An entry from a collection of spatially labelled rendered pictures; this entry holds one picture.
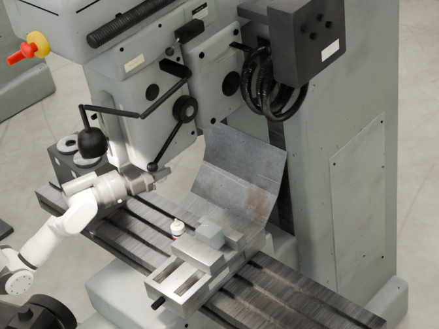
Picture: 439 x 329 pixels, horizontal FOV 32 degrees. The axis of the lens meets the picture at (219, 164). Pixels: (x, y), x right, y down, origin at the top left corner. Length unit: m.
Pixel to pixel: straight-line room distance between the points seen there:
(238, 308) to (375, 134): 0.81
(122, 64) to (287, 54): 0.39
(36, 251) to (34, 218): 1.98
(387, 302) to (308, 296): 1.00
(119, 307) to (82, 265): 1.45
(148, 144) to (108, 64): 0.27
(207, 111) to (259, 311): 0.55
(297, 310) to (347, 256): 0.70
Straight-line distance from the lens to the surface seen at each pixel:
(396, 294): 3.15
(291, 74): 1.88
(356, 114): 2.45
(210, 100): 2.04
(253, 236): 2.21
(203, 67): 1.98
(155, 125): 1.95
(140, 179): 2.11
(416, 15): 5.26
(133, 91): 1.87
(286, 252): 2.56
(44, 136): 4.65
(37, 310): 2.78
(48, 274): 3.77
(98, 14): 1.69
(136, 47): 1.80
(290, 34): 1.81
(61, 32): 1.69
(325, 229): 2.56
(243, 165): 2.45
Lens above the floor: 2.58
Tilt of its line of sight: 39 degrees down
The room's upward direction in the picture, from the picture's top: 10 degrees counter-clockwise
